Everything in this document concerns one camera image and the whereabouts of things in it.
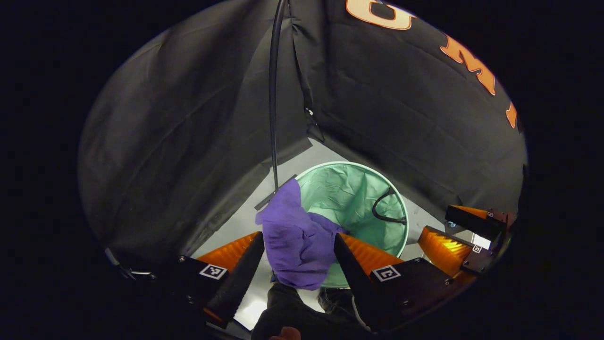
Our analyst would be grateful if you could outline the green laundry hamper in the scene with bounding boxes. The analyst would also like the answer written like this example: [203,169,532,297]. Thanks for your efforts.
[295,161,410,289]

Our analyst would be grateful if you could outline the black metal clothes rack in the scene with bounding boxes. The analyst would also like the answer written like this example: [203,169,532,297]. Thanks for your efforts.
[254,0,299,211]

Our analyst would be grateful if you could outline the black backdrop cloth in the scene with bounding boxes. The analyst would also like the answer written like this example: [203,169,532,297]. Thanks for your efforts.
[78,0,528,270]

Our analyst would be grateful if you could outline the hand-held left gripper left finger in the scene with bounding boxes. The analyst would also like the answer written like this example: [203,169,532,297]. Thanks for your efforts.
[156,230,266,331]

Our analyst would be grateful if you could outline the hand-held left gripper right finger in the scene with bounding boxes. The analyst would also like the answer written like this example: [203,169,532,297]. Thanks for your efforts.
[333,233,468,333]

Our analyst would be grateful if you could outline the purple ribbed jacket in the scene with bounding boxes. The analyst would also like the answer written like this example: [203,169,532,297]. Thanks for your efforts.
[255,178,350,290]

